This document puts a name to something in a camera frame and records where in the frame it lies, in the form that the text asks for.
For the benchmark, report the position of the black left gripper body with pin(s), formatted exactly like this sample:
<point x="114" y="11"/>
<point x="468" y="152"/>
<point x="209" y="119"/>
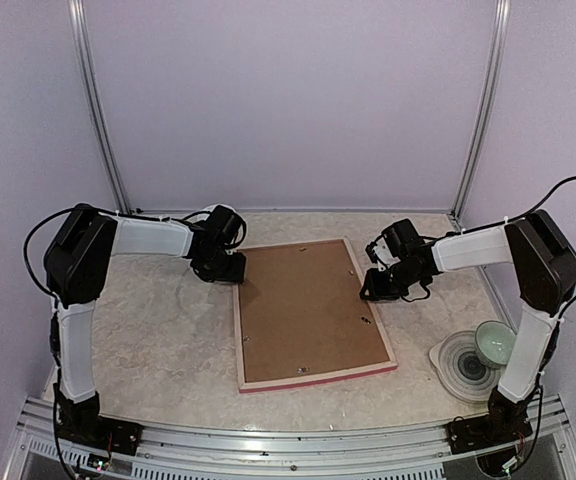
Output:
<point x="221" y="269"/>

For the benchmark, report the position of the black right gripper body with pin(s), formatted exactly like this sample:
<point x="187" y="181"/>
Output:
<point x="394" y="285"/>

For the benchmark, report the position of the pink wooden picture frame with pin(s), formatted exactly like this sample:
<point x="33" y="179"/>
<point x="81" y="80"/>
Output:
<point x="318" y="382"/>

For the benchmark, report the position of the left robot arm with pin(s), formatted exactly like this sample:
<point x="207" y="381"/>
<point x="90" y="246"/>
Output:
<point x="76" y="265"/>

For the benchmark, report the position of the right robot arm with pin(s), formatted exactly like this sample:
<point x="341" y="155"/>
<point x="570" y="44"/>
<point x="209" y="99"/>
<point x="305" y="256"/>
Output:
<point x="544" y="264"/>

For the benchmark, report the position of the orange white bowl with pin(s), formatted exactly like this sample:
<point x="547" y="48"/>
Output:
<point x="209" y="209"/>

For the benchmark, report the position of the green ceramic bowl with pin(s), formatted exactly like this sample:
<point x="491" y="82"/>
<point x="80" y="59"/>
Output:
<point x="494" y="343"/>

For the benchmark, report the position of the white swirl plate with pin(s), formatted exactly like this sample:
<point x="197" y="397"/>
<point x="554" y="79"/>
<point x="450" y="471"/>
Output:
<point x="460" y="371"/>

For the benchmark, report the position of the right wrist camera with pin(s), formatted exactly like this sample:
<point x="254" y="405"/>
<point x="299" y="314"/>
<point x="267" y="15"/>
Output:
<point x="372" y="251"/>

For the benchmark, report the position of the aluminium front rail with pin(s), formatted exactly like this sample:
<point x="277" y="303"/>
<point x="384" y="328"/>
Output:
<point x="414" y="452"/>

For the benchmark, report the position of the left aluminium corner post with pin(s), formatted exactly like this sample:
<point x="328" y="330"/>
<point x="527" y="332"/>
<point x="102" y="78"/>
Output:
<point x="78" y="20"/>

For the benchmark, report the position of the aluminium corner post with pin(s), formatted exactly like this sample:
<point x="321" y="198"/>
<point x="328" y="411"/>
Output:
<point x="78" y="20"/>
<point x="485" y="106"/>

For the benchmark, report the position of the right aluminium corner post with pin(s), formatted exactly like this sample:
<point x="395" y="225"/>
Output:
<point x="485" y="106"/>

